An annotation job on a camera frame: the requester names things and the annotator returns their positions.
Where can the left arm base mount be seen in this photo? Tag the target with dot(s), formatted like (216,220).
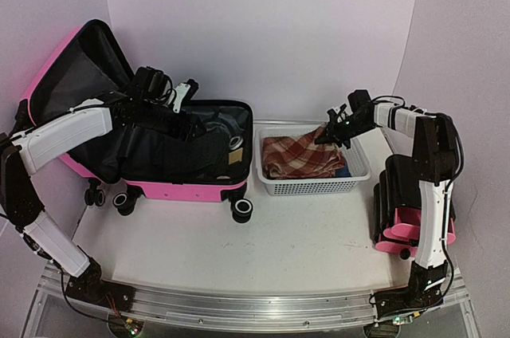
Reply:
(92,289)

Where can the blue cloth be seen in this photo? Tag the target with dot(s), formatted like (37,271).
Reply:
(343,172)

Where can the tan square box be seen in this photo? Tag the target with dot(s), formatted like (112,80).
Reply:
(235,156)

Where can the round white black tape roll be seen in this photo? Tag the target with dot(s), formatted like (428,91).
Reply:
(235,142)

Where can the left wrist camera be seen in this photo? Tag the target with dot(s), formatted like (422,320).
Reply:
(183,93)

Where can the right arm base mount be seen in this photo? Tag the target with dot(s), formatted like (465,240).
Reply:
(402,302)

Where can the red plaid cloth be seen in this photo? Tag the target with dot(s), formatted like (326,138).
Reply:
(297,157)

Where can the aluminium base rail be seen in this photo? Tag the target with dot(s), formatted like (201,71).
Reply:
(245,313)

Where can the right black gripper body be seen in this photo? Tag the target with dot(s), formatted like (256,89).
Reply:
(347,130)

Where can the pink hard-shell suitcase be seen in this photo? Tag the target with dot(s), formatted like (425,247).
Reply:
(89,62)

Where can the black and pink drawer organizer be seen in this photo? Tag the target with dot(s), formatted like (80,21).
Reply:
(397,208)

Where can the white perforated plastic basket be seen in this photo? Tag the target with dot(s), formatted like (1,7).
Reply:
(357,164)

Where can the black dotted cloth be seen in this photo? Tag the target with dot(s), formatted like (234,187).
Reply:
(189,159)

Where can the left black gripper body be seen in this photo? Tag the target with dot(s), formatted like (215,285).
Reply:
(182,131)

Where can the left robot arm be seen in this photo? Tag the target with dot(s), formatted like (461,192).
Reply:
(26,152)

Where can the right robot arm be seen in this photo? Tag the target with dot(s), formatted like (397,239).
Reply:
(436,161)

